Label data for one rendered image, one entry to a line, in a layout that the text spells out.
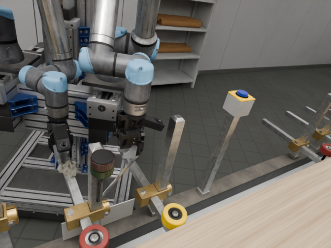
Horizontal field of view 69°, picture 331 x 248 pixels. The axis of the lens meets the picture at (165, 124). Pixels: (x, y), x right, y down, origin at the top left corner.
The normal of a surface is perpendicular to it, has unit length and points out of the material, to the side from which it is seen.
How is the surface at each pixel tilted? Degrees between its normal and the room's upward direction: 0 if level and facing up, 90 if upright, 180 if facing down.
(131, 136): 90
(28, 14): 90
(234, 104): 90
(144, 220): 0
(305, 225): 0
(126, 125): 90
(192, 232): 0
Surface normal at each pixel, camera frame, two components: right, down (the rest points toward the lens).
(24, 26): 0.50, 0.56
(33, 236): 0.18, -0.81
